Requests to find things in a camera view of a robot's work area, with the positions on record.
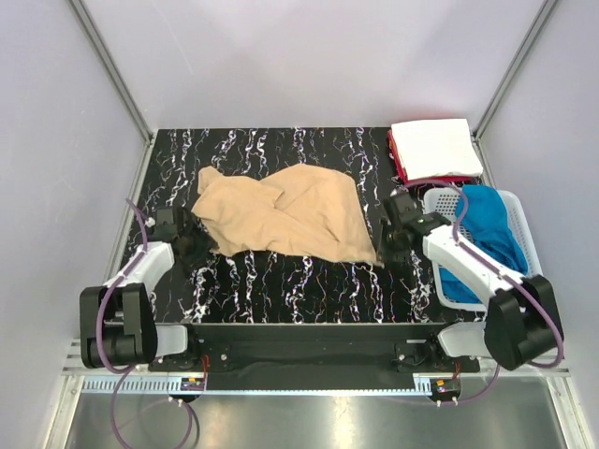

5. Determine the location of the blue t shirt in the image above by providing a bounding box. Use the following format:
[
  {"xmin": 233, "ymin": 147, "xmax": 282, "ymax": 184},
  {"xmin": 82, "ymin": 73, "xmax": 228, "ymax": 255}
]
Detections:
[{"xmin": 439, "ymin": 185, "xmax": 528, "ymax": 304}]

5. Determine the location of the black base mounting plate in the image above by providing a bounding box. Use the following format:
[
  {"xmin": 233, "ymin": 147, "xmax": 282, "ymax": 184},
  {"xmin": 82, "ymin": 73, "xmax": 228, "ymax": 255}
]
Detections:
[{"xmin": 150, "ymin": 324, "xmax": 480, "ymax": 395}]

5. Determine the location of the folded red t shirt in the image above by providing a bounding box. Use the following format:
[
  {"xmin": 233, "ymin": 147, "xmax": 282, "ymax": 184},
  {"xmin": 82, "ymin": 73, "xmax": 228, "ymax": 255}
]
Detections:
[{"xmin": 387, "ymin": 130, "xmax": 474, "ymax": 187}]

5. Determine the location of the white plastic laundry basket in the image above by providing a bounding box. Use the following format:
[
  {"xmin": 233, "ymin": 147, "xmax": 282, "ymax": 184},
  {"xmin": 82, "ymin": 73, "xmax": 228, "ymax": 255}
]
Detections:
[{"xmin": 423, "ymin": 188, "xmax": 543, "ymax": 312}]

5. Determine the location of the folded white t shirt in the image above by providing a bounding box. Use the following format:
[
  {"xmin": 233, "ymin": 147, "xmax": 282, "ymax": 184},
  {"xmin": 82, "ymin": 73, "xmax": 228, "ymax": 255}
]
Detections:
[{"xmin": 388, "ymin": 119, "xmax": 484, "ymax": 181}]

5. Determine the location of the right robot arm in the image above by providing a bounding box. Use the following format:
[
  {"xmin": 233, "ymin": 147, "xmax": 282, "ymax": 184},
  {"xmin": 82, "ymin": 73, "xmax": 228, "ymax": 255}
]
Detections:
[{"xmin": 378, "ymin": 193, "xmax": 564, "ymax": 371}]

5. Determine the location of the beige t shirt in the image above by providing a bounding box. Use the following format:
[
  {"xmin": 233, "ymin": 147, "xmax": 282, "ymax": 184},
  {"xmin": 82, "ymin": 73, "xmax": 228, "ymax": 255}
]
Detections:
[{"xmin": 192, "ymin": 164, "xmax": 378, "ymax": 264}]

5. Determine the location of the aluminium rail profile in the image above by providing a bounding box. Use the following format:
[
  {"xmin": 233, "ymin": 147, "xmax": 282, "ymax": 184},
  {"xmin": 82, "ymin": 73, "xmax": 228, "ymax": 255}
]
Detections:
[{"xmin": 60, "ymin": 338, "xmax": 570, "ymax": 378}]

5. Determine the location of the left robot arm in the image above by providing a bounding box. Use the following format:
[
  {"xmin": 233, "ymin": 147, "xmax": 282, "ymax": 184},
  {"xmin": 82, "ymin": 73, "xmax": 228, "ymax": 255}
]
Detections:
[{"xmin": 80, "ymin": 207, "xmax": 212, "ymax": 373}]

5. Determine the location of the right aluminium frame post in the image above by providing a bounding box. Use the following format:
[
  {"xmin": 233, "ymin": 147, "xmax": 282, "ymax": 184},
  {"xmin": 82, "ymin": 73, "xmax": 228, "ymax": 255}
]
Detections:
[{"xmin": 473, "ymin": 0, "xmax": 562, "ymax": 139}]

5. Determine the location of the grey slotted cable duct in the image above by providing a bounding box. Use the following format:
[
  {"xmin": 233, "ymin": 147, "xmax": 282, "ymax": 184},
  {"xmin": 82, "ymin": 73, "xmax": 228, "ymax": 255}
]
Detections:
[{"xmin": 82, "ymin": 375, "xmax": 206, "ymax": 395}]

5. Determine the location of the left aluminium frame post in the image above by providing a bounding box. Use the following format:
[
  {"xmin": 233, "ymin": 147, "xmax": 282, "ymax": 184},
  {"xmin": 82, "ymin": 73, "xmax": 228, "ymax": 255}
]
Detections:
[{"xmin": 66, "ymin": 0, "xmax": 153, "ymax": 143}]

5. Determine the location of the aluminium frame post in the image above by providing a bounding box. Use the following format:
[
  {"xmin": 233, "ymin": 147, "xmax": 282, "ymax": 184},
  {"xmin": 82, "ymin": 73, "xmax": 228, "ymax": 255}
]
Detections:
[
  {"xmin": 473, "ymin": 0, "xmax": 562, "ymax": 139},
  {"xmin": 66, "ymin": 0, "xmax": 153, "ymax": 143}
]

